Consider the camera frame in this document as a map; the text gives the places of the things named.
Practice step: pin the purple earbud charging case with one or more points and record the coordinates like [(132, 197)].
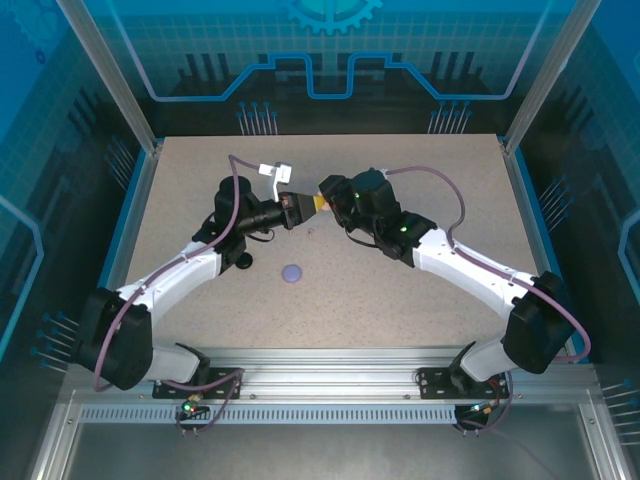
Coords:
[(292, 273)]

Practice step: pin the steel sheet panel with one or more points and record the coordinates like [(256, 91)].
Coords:
[(325, 455)]

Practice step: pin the aluminium base beam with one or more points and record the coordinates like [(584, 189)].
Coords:
[(325, 370)]

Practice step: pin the aluminium frame post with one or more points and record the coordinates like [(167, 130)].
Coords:
[(131, 100), (544, 75)]

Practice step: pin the small LED circuit board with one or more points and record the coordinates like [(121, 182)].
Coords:
[(192, 406), (482, 409)]

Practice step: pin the blue table edge trim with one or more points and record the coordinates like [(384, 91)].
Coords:
[(116, 250), (548, 250)]

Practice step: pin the pink earbud charging case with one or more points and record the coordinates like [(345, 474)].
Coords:
[(326, 207)]

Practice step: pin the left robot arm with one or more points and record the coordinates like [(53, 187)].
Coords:
[(165, 280)]

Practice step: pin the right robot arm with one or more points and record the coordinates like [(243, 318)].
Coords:
[(470, 270)]

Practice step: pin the black earbud charging case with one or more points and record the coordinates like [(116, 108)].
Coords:
[(246, 262)]

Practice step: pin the aluminium frame strut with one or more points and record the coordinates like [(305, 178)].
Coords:
[(57, 440), (607, 440)]

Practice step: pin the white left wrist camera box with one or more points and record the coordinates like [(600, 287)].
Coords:
[(282, 172)]

